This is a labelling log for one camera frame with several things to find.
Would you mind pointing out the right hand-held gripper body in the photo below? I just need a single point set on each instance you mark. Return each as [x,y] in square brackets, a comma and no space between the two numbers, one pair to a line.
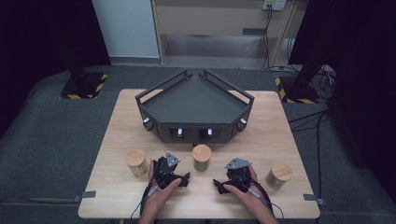
[239,177]

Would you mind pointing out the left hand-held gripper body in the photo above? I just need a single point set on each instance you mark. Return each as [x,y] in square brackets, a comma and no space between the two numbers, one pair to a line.
[164,169]

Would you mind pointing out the glass jar dark green contents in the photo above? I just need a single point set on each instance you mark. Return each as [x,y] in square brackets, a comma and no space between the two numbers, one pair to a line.
[201,155]

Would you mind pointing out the glass jar pale beans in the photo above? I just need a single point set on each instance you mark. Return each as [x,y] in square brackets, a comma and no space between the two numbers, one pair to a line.
[136,160]

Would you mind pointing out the glass jar brown contents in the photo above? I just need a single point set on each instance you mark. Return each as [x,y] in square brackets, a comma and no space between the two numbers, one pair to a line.
[279,174]

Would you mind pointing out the black corner shelf rack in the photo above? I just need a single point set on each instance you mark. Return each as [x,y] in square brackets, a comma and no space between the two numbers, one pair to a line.
[194,99]

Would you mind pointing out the person's right hand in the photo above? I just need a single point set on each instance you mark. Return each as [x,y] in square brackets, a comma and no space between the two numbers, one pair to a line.
[253,200]

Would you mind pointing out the person's left hand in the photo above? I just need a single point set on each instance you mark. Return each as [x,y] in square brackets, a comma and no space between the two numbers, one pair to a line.
[155,200]

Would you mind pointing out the grey tape strip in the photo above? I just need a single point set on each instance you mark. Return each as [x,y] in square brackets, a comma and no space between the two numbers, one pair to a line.
[313,198]
[84,195]

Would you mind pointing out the black stand hazard-striped base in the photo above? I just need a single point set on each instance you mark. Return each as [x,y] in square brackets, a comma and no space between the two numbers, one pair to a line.
[82,85]
[299,91]

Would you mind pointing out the white panel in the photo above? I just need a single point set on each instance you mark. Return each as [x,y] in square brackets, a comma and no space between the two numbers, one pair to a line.
[126,28]

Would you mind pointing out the wooden cabinet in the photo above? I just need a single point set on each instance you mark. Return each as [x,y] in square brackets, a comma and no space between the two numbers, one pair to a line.
[214,18]

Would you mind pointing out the black curtain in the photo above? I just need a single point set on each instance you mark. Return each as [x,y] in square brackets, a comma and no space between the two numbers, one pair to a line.
[361,62]
[37,46]

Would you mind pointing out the white power strip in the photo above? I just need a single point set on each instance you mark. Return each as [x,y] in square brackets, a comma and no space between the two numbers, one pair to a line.
[274,4]

